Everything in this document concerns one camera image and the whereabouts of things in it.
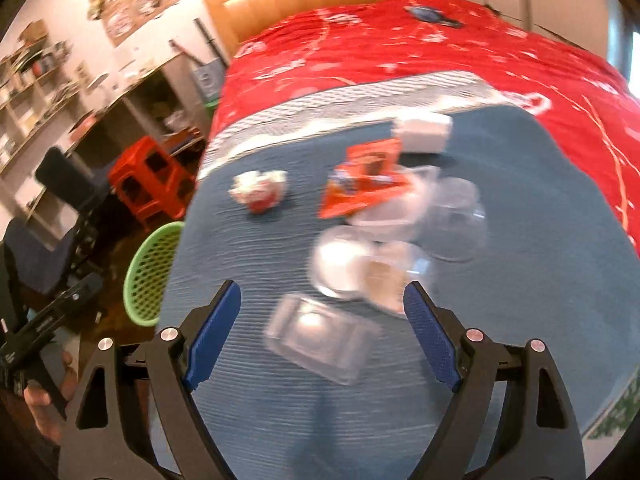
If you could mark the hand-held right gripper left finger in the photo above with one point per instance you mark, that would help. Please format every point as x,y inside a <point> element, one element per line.
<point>215,332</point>

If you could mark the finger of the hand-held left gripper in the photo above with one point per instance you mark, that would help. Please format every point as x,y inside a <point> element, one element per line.
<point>65,307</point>

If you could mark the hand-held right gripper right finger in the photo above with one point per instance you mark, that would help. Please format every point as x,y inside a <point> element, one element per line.
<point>430,335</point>

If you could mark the green plastic basket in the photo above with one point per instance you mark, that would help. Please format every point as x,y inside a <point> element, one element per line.
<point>147,275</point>

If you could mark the clear round plastic lid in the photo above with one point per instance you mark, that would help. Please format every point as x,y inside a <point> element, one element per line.
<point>337,262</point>

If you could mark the white foam block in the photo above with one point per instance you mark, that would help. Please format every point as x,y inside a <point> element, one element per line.
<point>422,134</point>

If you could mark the person's left hand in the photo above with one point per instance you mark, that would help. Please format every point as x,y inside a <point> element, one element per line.
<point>45,412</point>

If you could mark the dark blue office chair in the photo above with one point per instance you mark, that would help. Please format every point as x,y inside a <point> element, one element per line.
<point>40,260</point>
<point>70,180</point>

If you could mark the clear plastic cup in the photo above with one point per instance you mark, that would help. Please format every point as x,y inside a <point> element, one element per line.
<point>395,210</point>
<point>387,280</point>
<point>457,220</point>

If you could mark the clear rectangular plastic box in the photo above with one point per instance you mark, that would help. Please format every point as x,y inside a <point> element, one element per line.
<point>320,340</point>

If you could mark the crumpled white red paper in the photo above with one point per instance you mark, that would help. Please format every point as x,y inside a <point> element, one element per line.
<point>257,192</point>

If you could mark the red plastic stool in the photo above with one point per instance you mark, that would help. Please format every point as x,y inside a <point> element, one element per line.
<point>150,180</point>

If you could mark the red snack packet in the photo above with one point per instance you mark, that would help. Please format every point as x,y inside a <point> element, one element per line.
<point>362,185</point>

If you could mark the white plastic bag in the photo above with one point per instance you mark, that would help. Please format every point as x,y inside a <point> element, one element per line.
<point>176,121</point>

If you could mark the green plastic stool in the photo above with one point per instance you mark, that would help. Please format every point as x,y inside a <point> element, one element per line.
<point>212,107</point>

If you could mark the wooden desk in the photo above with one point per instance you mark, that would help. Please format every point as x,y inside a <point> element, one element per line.
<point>125,85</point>

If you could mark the blue plastic box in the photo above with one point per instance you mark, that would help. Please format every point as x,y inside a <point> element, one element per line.
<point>207,80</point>

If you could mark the red printed blanket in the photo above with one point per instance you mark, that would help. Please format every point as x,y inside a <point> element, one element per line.
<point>450,55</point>

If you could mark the black stick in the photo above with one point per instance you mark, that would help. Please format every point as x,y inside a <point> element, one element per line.
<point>212,42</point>

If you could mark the wooden wall shelf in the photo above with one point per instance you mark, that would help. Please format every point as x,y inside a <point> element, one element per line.
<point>30,90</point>

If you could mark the wall poster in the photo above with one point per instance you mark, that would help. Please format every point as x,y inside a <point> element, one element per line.
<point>145,0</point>

